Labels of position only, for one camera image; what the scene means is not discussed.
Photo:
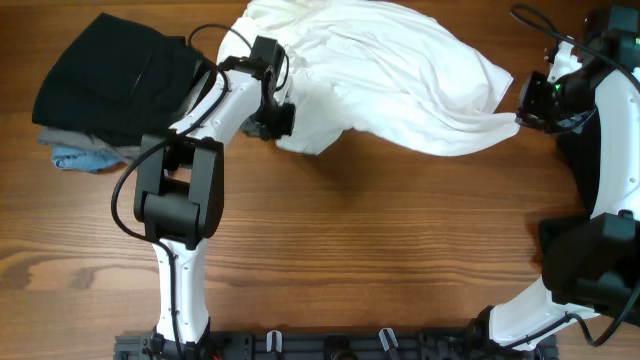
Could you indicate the black garment on right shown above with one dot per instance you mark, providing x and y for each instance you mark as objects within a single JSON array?
[{"x": 565, "y": 240}]

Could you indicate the folded black garment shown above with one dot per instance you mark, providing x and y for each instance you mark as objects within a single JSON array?
[{"x": 117, "y": 81}]

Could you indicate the folded grey garment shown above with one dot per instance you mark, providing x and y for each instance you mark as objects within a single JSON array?
[{"x": 58, "y": 137}]

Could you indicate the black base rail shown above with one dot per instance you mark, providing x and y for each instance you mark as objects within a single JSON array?
[{"x": 428, "y": 344}]

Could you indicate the white t-shirt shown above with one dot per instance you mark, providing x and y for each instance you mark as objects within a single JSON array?
[{"x": 381, "y": 68}]

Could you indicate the folded light blue garment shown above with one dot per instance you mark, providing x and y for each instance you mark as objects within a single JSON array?
[{"x": 76, "y": 159}]

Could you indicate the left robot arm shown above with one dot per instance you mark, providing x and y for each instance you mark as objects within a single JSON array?
[{"x": 179, "y": 194}]

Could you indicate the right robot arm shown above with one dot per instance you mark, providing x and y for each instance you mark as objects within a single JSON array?
[{"x": 589, "y": 100}]

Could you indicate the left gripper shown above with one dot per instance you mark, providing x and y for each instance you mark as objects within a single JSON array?
[{"x": 285, "y": 125}]

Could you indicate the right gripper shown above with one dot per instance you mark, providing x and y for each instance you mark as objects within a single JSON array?
[{"x": 530, "y": 110}]

